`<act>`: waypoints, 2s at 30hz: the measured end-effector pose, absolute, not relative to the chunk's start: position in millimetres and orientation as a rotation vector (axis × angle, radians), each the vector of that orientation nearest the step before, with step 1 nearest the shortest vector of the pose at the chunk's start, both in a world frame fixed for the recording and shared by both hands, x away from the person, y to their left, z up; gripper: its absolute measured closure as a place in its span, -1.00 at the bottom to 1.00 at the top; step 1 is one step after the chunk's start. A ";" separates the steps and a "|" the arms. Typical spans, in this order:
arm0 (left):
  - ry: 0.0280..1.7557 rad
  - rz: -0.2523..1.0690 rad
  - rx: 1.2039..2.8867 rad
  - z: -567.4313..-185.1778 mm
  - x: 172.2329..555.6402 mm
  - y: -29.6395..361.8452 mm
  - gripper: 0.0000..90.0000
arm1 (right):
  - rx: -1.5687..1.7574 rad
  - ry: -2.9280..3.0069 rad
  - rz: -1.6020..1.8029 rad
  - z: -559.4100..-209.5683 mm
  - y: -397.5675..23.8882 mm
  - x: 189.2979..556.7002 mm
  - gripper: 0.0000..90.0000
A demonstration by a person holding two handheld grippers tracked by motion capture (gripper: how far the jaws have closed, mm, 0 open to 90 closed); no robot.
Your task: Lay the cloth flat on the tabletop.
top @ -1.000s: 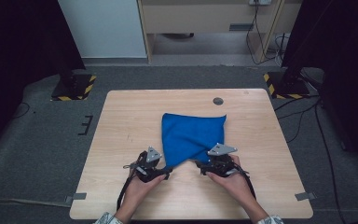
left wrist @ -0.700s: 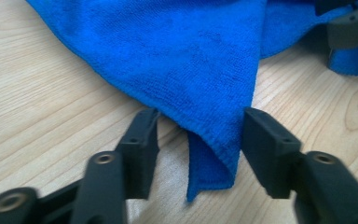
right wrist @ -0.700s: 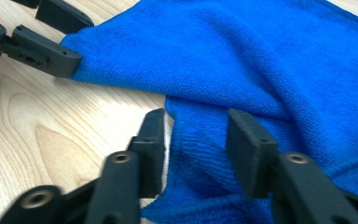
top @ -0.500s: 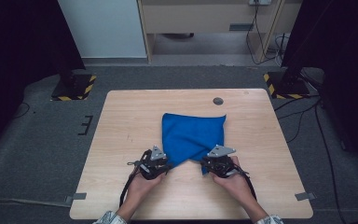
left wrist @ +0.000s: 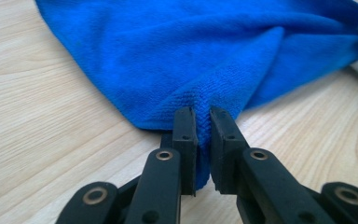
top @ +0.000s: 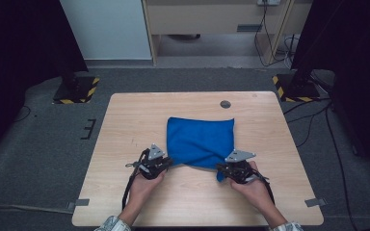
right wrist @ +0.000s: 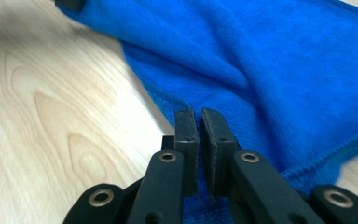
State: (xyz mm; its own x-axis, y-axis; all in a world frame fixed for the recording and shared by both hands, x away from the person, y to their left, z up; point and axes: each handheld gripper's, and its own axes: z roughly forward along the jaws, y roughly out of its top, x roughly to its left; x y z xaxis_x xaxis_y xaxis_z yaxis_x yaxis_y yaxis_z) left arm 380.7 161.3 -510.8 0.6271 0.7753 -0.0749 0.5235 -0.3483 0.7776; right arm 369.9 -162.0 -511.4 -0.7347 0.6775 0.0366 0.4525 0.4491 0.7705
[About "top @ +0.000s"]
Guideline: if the black curtain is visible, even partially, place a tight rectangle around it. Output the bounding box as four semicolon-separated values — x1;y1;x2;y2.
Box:
290;0;370;186
0;0;90;165

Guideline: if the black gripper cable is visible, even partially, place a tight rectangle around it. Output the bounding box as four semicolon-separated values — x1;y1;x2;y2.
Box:
251;169;277;206
121;149;150;212

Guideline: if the black hanging power cable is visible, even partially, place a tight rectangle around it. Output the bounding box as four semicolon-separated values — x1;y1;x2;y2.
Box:
253;2;295;68

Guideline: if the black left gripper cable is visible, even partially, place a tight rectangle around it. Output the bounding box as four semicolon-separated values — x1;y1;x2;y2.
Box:
121;149;150;212

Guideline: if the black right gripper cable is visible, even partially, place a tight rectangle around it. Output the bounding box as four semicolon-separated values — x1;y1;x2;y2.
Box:
251;169;277;206

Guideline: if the black tape floor mark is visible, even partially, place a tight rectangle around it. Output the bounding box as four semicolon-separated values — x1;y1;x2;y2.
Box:
80;118;97;141

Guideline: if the person's right hand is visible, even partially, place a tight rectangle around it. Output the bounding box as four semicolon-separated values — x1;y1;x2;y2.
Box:
228;160;277;220

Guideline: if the beige wooden desk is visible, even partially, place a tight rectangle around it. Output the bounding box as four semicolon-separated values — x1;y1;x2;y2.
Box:
141;0;313;67

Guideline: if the blue cloth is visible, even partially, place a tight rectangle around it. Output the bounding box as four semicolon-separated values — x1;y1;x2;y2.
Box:
166;116;236;183

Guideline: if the grey tape strip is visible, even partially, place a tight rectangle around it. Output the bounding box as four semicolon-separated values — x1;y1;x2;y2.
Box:
304;197;329;208
66;198;91;212

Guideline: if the thin black floor cable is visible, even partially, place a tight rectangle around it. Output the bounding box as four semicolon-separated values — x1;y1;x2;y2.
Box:
12;104;33;124

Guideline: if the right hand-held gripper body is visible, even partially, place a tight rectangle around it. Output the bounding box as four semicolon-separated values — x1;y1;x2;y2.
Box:
225;148;262;186

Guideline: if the long black floor cable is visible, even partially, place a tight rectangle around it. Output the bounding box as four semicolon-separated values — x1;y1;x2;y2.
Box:
324;102;359;231

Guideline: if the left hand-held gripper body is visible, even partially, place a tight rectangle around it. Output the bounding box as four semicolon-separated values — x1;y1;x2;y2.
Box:
137;143;169;181

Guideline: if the white panel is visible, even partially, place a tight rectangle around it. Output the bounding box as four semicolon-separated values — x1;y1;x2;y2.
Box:
59;0;152;61

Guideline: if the person's left hand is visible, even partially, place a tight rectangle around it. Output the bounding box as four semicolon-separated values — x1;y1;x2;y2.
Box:
126;168;168;220

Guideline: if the black stand with striped base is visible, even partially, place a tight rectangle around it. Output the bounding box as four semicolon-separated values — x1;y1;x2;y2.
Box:
272;59;323;103
52;61;101;105

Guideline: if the dark object under desk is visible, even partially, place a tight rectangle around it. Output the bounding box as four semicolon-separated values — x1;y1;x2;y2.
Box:
167;33;202;41

